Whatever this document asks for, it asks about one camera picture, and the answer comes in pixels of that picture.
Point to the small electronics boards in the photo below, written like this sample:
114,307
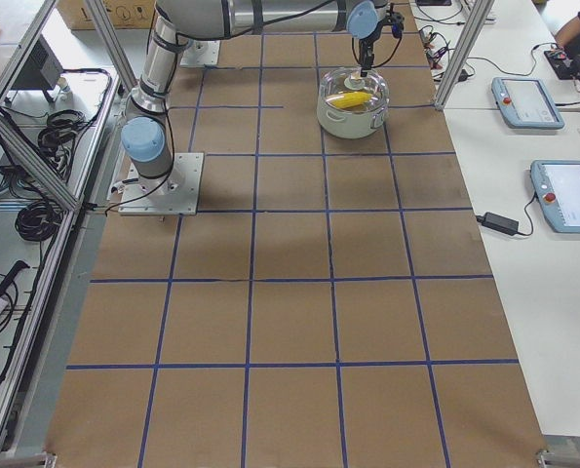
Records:
436,47

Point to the far blue teach pendant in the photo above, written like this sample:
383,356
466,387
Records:
525,104

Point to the glass pot lid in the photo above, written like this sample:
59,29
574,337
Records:
348,79

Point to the brown paper table mat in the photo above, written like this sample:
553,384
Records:
329,305

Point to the aluminium frame post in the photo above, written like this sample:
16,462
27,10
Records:
467,39

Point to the near blue teach pendant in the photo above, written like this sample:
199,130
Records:
557,186

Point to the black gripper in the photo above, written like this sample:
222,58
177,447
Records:
367,50

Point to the cardboard box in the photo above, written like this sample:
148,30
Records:
124,14

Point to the blue teach pendant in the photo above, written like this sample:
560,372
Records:
525,104
557,186

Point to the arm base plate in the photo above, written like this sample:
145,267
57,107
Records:
199,54
179,195

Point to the pale green metal pot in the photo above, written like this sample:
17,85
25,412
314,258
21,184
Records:
350,125

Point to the yellow corn cob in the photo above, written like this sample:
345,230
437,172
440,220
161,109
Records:
348,100

